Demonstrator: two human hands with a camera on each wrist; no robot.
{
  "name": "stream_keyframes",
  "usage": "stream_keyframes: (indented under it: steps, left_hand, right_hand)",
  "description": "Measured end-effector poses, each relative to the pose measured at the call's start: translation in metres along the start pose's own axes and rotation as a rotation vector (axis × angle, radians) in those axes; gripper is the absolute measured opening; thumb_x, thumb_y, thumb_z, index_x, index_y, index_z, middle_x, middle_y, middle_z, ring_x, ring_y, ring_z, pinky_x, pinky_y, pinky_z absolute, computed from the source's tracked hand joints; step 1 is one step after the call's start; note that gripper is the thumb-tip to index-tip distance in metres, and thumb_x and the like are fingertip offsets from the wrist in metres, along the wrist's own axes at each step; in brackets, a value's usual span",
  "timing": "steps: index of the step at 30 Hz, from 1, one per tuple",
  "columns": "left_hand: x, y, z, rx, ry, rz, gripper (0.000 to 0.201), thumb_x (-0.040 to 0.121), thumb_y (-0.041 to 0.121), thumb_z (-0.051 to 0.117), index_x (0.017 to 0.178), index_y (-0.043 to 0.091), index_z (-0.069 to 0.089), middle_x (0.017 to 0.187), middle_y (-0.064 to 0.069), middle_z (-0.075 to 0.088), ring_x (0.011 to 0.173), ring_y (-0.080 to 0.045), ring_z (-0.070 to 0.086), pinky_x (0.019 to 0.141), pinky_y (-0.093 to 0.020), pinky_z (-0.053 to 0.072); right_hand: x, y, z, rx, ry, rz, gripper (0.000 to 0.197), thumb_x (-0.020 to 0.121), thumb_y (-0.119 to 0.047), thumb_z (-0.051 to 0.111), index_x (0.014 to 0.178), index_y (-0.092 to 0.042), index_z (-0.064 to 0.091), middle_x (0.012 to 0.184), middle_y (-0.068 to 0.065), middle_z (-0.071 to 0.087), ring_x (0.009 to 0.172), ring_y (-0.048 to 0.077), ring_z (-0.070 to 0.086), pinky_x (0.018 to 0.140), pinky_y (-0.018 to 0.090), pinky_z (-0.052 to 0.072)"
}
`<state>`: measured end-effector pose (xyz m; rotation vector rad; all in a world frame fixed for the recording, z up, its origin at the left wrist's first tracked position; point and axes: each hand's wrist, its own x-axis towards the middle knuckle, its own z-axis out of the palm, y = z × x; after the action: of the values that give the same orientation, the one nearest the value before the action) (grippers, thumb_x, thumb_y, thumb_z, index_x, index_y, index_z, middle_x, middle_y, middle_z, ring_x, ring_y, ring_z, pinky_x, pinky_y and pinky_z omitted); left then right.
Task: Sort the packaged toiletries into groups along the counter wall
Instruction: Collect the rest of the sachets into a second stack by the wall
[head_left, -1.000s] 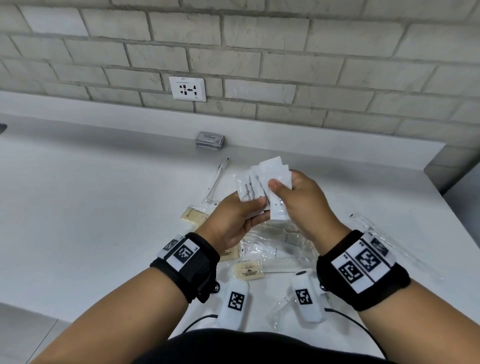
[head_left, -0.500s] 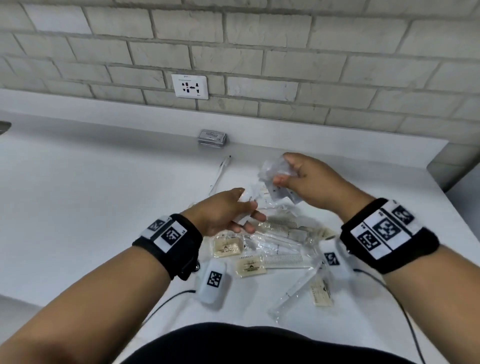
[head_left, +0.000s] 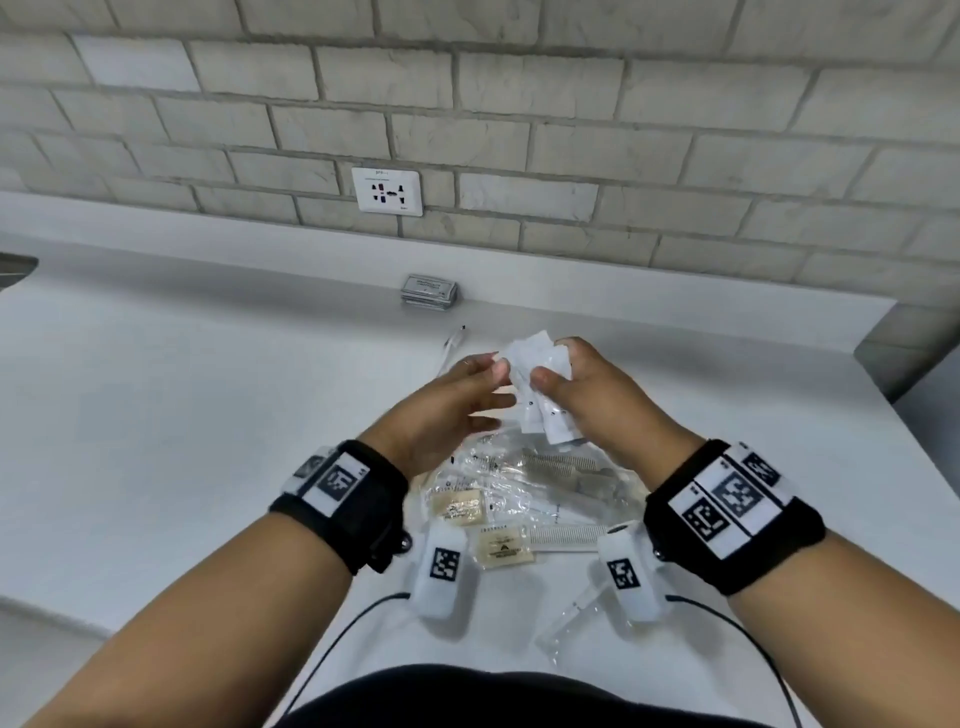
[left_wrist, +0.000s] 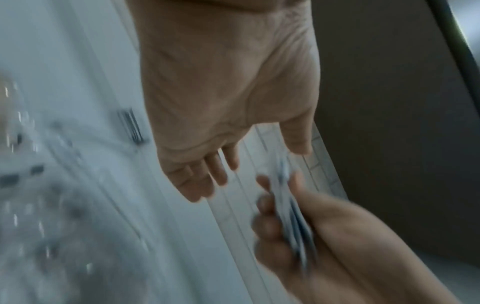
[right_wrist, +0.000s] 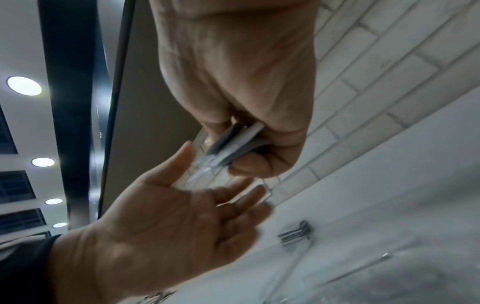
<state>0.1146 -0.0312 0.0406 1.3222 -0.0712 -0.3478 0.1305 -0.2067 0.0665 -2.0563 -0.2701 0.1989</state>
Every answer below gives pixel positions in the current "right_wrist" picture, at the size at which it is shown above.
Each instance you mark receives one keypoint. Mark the person's left hand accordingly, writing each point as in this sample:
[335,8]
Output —
[150,237]

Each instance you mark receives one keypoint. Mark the person's right hand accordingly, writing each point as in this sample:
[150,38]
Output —
[240,59]

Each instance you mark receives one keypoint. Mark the stack of toothpaste sachets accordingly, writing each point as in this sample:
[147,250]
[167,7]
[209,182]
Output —
[232,145]

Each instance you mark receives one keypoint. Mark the pile of clear-wrapped toiletries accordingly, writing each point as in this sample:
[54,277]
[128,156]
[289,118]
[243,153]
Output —
[412,273]

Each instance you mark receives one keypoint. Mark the white countertop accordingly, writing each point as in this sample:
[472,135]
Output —
[375,193]

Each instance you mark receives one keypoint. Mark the round ceiling light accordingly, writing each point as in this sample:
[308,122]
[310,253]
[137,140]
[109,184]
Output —
[60,225]
[53,201]
[42,161]
[24,85]

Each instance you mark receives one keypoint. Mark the dark ceiling vent grille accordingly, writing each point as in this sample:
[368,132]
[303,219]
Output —
[15,187]
[6,133]
[20,221]

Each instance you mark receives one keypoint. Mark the black marker wristband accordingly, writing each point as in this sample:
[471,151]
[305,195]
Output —
[22,273]

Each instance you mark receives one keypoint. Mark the shiny metal door frame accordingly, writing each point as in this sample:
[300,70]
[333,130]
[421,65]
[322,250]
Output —
[71,89]

